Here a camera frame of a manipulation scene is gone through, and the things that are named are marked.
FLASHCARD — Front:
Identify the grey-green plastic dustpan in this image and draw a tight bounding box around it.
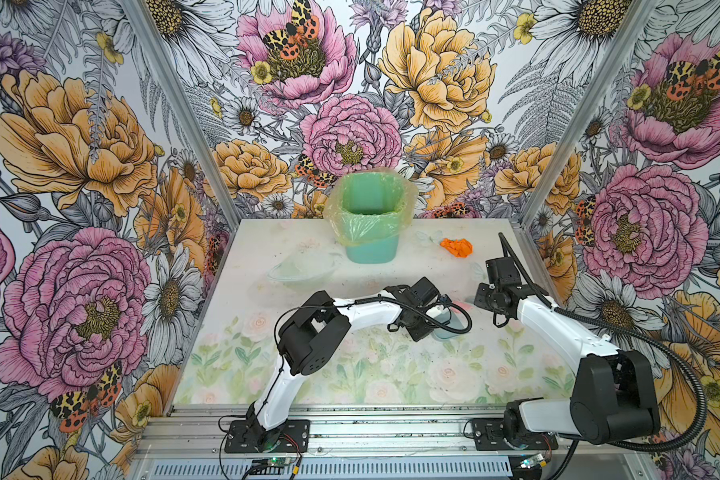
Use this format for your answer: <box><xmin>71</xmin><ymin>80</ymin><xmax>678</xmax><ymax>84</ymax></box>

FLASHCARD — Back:
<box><xmin>432</xmin><ymin>303</ymin><xmax>466</xmax><ymax>342</ymax></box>

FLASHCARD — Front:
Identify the large orange paper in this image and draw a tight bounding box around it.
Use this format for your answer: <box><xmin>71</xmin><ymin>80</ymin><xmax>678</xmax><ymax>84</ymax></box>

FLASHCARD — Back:
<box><xmin>440</xmin><ymin>238</ymin><xmax>473</xmax><ymax>258</ymax></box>

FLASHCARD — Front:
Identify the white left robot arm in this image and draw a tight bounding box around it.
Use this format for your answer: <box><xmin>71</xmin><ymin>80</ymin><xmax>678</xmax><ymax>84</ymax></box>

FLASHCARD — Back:
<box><xmin>235</xmin><ymin>277</ymin><xmax>454</xmax><ymax>451</ymax></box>

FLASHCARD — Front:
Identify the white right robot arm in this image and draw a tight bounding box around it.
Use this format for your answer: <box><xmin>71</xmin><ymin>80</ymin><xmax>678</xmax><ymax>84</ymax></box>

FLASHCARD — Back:
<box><xmin>474</xmin><ymin>257</ymin><xmax>660</xmax><ymax>446</ymax></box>

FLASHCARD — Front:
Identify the green plastic trash bin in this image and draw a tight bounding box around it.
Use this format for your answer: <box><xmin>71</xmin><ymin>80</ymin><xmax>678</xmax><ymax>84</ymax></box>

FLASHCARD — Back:
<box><xmin>337</xmin><ymin>171</ymin><xmax>407</xmax><ymax>264</ymax></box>

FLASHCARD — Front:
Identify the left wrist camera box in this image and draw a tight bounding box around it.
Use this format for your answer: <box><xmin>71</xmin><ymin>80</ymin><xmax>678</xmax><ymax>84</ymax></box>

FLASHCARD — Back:
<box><xmin>426</xmin><ymin>305</ymin><xmax>452</xmax><ymax>324</ymax></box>

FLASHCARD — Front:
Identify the black corrugated right cable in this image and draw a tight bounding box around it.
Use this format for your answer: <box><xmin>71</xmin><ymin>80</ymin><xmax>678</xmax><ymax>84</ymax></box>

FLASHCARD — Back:
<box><xmin>497</xmin><ymin>232</ymin><xmax>708</xmax><ymax>454</ymax></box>

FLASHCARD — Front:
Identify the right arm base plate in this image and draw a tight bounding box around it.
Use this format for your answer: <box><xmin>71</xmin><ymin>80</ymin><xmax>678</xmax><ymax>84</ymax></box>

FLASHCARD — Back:
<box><xmin>462</xmin><ymin>417</ymin><xmax>559</xmax><ymax>452</ymax></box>

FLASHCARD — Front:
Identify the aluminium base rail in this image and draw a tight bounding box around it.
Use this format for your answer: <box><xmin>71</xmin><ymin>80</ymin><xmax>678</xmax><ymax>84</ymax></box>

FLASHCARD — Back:
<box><xmin>128</xmin><ymin>403</ymin><xmax>655</xmax><ymax>480</ymax></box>

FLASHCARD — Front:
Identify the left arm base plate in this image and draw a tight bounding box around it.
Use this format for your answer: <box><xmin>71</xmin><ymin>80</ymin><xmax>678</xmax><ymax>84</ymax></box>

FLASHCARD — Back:
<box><xmin>223</xmin><ymin>418</ymin><xmax>311</xmax><ymax>454</ymax></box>

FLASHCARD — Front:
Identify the aluminium corner post right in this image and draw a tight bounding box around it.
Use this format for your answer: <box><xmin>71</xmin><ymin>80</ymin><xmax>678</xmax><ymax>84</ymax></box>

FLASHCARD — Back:
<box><xmin>519</xmin><ymin>0</ymin><xmax>657</xmax><ymax>229</ymax></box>

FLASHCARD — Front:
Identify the aluminium corner post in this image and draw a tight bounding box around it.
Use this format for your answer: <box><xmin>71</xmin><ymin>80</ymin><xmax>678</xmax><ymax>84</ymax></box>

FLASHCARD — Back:
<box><xmin>123</xmin><ymin>1</ymin><xmax>242</xmax><ymax>233</ymax></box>
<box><xmin>519</xmin><ymin>0</ymin><xmax>657</xmax><ymax>229</ymax></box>

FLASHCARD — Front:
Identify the aluminium corner post left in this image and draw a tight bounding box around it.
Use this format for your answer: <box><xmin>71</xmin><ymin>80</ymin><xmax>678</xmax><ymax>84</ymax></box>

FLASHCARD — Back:
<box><xmin>123</xmin><ymin>1</ymin><xmax>242</xmax><ymax>233</ymax></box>

